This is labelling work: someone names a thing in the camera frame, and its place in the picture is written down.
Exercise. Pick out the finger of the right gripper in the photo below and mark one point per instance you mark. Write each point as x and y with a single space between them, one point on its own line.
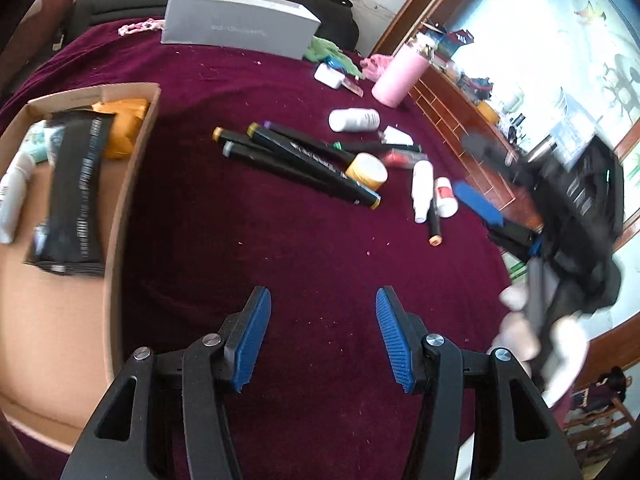
512 165
520 241

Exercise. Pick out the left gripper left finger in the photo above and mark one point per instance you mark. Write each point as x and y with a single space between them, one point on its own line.
122 437

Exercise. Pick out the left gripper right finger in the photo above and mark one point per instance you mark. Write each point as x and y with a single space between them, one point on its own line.
515 436

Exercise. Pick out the white bottle red label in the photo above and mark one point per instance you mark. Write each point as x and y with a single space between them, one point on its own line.
446 203

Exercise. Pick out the tall white tube bottle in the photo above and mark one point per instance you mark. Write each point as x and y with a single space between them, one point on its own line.
422 189

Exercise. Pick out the yellow capped black marker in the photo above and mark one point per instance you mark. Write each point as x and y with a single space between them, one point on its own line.
305 160

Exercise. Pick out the dark brown snack packet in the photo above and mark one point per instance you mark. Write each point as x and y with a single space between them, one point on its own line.
68 240

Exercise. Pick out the grey capped black marker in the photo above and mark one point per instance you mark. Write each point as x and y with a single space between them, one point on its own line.
265 161

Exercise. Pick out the white bottle green label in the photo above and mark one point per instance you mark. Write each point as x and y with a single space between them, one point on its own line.
14 185

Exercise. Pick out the person's right hand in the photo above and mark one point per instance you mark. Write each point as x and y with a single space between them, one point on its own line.
569 342

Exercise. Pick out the orange tipped black marker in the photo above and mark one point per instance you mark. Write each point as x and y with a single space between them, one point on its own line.
433 225

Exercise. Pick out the clear case red item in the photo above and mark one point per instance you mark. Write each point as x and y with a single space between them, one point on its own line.
402 159

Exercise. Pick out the white charger plug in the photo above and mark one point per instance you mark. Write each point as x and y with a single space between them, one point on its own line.
392 135

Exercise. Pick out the cardboard box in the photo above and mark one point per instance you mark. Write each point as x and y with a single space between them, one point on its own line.
60 334

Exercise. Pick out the pink thermos bottle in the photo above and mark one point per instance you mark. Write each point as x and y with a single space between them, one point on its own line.
406 68

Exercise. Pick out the pink crochet item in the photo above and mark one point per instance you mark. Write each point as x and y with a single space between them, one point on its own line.
373 67

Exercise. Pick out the green capped black marker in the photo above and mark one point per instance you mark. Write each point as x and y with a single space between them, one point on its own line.
375 148

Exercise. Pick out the white pill bottle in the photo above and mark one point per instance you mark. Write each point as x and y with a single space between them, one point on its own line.
354 120

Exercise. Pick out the brown patterned card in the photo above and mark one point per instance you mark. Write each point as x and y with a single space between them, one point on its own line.
352 87

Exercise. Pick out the purple capped black marker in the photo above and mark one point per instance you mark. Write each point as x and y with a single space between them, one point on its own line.
326 150

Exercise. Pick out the blue small object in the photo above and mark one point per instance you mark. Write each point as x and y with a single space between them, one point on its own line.
335 64

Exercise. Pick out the white power adapter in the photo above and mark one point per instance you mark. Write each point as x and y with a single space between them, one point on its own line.
329 76

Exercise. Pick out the green cloth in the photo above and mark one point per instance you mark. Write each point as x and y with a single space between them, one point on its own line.
319 49

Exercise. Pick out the maroon bed blanket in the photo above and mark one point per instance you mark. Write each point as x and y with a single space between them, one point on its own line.
204 230

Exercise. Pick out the grey shoe box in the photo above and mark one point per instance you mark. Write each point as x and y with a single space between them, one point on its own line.
278 27

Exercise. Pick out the teal packet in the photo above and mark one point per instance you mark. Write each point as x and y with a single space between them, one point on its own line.
43 140

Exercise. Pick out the orange snack packet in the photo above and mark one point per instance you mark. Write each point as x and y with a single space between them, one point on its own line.
128 117

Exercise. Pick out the pink white fabric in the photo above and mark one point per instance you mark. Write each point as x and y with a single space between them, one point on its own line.
149 25

